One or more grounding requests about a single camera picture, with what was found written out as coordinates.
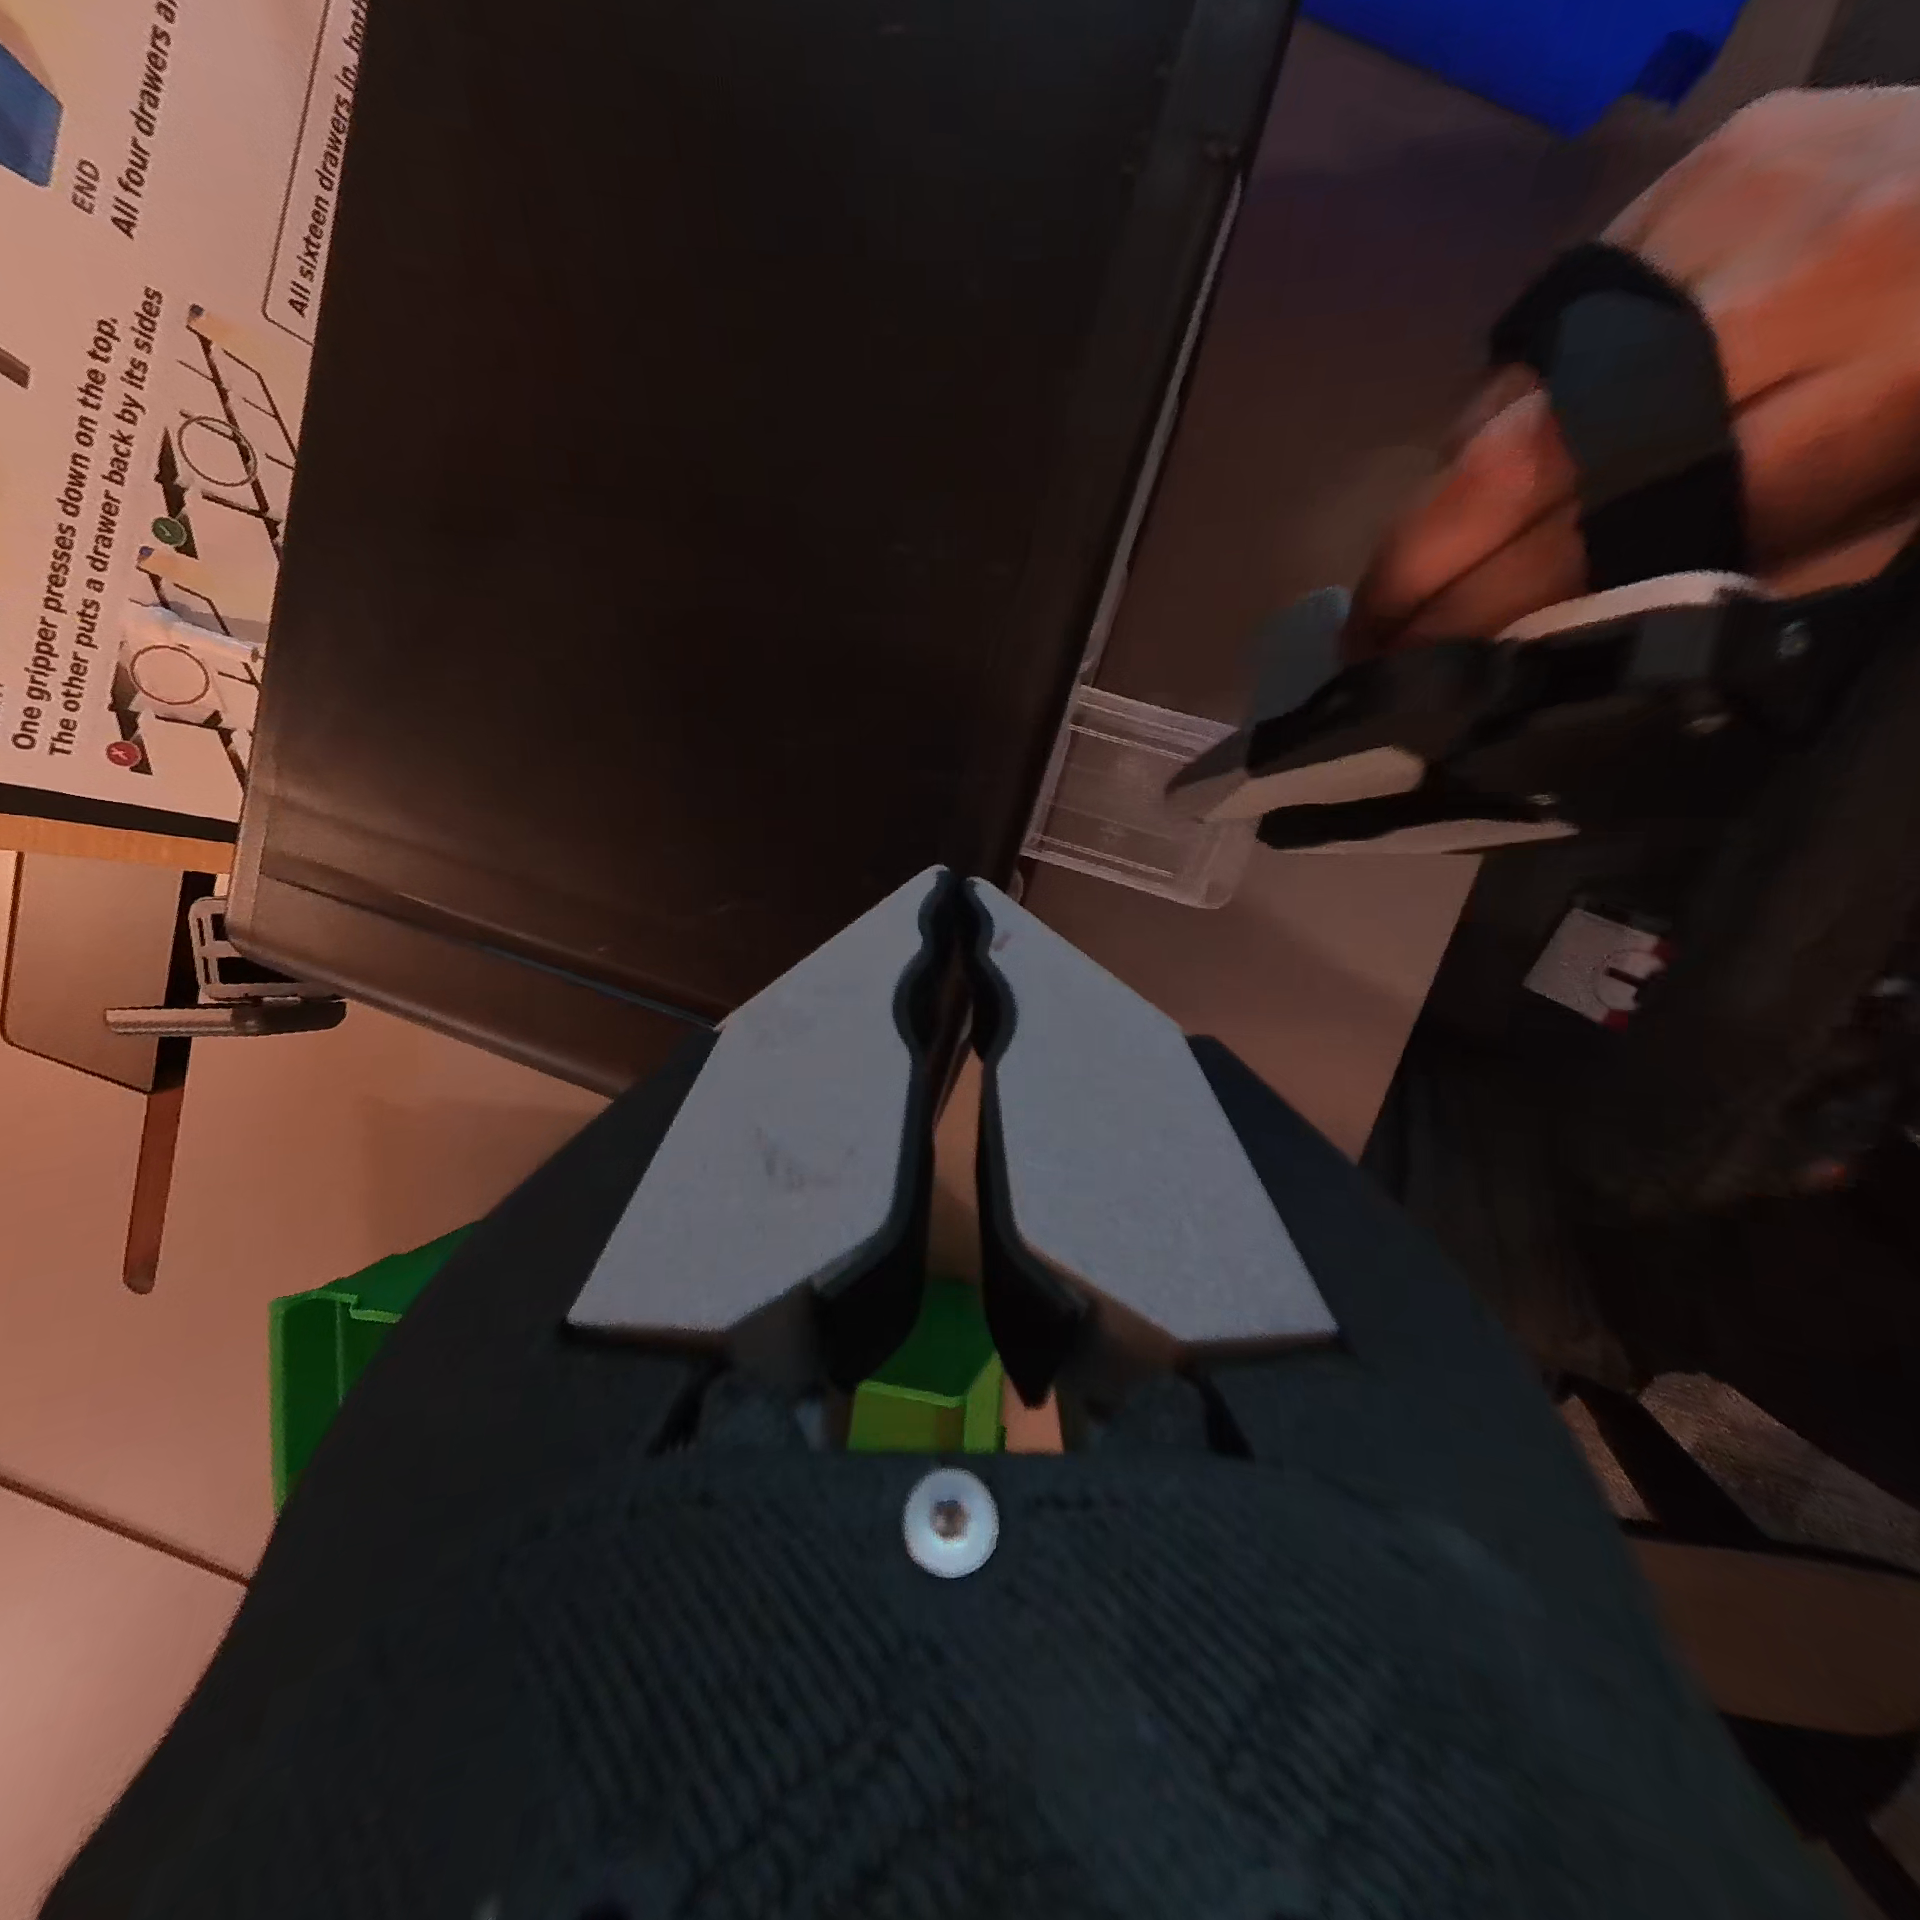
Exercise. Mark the person's right hand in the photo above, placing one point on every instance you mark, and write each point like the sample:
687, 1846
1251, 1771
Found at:
1832, 270

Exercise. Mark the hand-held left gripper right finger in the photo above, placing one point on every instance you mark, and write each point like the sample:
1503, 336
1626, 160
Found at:
1139, 1184

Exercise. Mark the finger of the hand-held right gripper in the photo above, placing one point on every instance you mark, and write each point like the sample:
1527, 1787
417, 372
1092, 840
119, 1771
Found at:
1298, 654
1321, 783

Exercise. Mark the clear plastic drawer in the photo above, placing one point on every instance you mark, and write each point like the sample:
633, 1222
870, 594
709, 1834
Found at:
1127, 796

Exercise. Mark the green plastic bin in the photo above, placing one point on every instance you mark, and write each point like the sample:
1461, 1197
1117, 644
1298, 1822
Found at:
345, 1351

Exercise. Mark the blue plastic bin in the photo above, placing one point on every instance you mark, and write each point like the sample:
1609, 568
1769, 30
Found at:
1500, 47

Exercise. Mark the metal bracket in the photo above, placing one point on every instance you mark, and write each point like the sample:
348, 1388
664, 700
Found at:
225, 1013

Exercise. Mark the black drawer cabinet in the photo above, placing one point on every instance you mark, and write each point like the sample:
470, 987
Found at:
689, 452

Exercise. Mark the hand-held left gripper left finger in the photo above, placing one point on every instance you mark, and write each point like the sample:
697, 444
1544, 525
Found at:
766, 1171

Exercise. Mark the printed instruction sheet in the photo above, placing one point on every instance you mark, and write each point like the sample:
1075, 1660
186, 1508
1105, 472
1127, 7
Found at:
90, 452

